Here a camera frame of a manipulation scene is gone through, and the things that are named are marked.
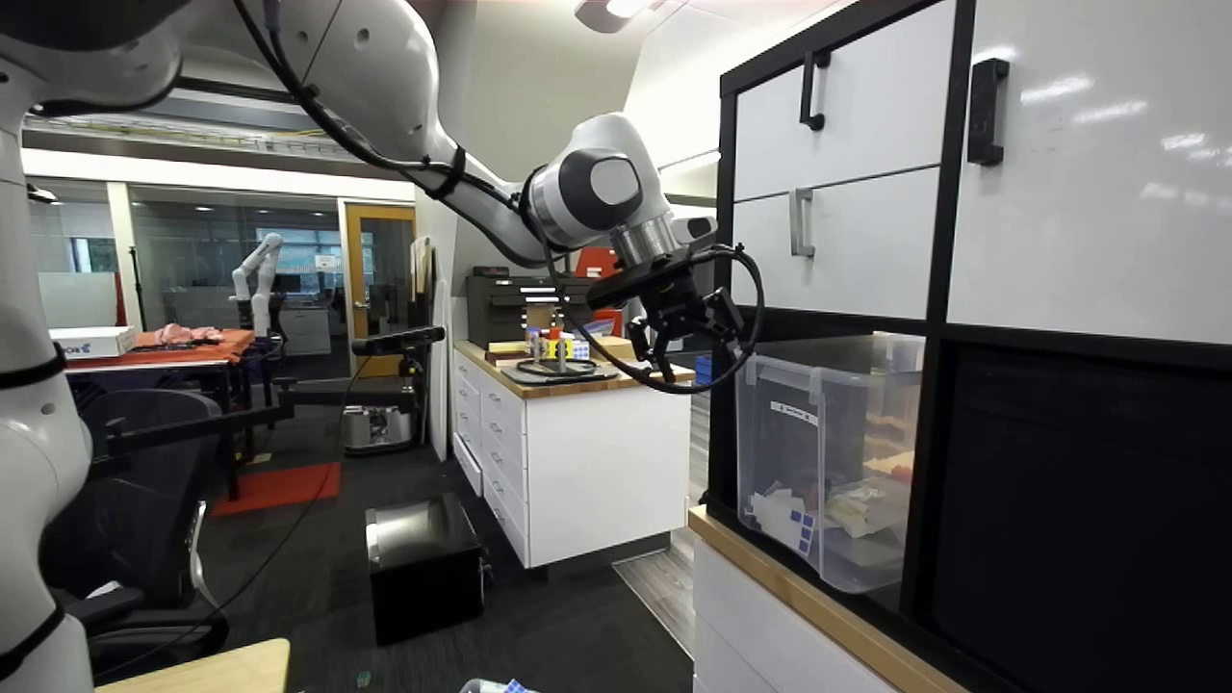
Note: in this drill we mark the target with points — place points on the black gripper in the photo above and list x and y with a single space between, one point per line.
673 314

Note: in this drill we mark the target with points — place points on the clear plastic storage container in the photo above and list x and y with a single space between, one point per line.
828 463

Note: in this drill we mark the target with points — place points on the small white robot arm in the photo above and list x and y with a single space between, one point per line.
261 275

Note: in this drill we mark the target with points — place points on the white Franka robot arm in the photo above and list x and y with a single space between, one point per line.
360 63

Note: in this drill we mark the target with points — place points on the red object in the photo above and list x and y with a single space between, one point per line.
596 264

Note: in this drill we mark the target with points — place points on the small colourful bottles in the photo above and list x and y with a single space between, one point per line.
551 346

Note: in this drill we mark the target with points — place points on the round black tray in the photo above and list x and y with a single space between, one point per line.
551 375

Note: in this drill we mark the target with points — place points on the white drawer cabinet wood top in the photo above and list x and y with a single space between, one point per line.
604 475

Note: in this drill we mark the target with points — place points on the black printer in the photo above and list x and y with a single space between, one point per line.
506 302

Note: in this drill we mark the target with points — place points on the white shelf cabinet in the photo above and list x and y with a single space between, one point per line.
958 257

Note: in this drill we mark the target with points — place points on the low white base cabinet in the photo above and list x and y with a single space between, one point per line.
755 630

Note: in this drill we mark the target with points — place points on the ceiling light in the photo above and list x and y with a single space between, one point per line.
615 10

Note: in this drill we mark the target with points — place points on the white floor device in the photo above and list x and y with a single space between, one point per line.
376 425

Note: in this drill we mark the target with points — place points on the black box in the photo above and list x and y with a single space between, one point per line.
425 580

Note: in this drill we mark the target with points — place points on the white cabinet door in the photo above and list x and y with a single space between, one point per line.
1104 207

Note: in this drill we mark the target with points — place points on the blue white packet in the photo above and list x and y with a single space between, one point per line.
493 688

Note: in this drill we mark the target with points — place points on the red floor mat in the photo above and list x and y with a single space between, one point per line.
274 491

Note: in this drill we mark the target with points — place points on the red covered table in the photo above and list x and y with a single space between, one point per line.
194 346

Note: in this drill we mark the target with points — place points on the black office chair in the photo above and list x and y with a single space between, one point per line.
140 513

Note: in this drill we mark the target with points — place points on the light wooden table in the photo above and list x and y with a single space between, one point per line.
217 672

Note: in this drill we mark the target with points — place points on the white flat box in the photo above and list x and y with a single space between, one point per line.
88 341

